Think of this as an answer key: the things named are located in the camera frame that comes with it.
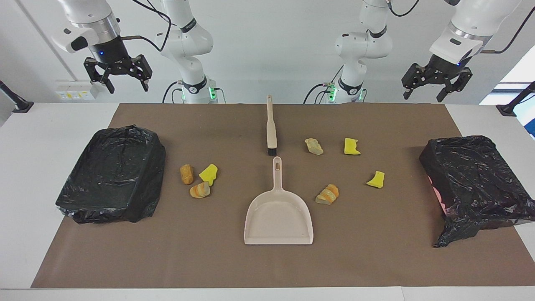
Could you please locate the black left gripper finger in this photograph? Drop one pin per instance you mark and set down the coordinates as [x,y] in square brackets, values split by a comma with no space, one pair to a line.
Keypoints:
[459,81]
[413,77]

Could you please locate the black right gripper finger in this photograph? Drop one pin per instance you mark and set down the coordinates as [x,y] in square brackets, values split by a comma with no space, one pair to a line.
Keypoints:
[97,71]
[142,67]

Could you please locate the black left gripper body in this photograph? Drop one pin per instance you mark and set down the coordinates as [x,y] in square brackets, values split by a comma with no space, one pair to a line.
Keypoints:
[442,69]

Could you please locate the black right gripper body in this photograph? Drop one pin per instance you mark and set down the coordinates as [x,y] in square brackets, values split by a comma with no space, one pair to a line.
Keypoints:
[112,52]

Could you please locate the yellow notched sponge piece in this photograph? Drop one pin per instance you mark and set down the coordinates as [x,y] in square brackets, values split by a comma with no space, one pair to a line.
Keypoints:
[352,147]

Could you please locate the yellow wedge sponge piece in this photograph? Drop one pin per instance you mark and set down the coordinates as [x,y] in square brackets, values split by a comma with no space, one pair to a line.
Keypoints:
[376,179]

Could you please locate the brown fried bread roll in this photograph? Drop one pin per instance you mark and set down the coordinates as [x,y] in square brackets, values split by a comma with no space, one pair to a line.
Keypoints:
[186,174]

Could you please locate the pale crusty bread piece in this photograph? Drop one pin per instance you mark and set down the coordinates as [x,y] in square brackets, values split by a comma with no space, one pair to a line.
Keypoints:
[314,146]

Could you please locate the orange striped bread piece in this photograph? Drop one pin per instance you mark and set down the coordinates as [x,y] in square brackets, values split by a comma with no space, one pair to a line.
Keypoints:
[200,190]
[327,194]

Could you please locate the beige hand brush black bristles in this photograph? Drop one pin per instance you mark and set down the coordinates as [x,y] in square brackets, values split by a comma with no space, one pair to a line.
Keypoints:
[271,125]

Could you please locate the beige plastic dustpan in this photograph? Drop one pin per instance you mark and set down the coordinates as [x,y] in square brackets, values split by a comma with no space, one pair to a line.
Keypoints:
[278,217]

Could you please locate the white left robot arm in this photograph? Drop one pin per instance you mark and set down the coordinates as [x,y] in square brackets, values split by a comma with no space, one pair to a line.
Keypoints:
[363,46]

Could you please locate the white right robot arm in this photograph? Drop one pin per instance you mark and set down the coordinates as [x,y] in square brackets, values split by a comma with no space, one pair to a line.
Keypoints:
[188,42]

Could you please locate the pink bin with black bag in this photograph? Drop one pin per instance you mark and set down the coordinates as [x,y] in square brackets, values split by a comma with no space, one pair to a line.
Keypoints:
[476,179]

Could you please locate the bin lined with black bag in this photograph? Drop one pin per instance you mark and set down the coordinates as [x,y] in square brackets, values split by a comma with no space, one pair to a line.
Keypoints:
[113,175]

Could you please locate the black clamp stand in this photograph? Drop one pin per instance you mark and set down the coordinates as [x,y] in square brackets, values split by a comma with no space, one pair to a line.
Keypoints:
[508,109]
[21,106]

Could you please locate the brown paper table mat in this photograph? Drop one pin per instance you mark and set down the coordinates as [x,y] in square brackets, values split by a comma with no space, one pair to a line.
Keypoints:
[267,263]

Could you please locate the white wall socket box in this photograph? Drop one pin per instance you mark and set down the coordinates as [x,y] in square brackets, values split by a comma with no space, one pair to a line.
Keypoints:
[73,94]

